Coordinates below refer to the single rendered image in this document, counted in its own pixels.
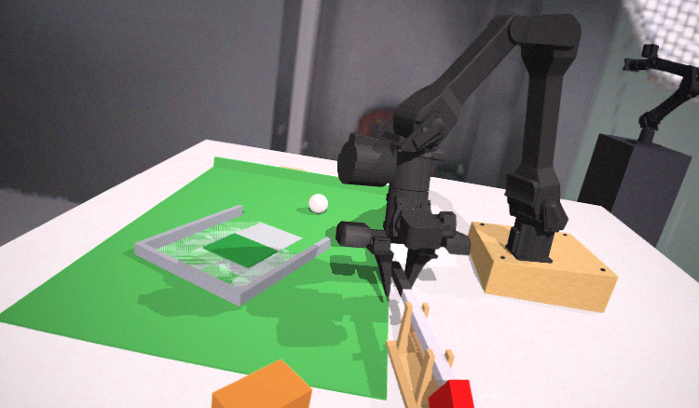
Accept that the green mat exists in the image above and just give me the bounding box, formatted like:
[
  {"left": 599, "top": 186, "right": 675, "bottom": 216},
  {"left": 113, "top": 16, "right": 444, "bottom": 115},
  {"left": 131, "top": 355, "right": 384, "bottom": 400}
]
[{"left": 0, "top": 166, "right": 389, "bottom": 401}]

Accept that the white golf ball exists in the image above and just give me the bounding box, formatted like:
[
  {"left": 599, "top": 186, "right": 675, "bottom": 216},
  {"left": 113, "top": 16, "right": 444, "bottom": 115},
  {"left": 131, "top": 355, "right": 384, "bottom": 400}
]
[{"left": 308, "top": 194, "right": 328, "bottom": 213}]

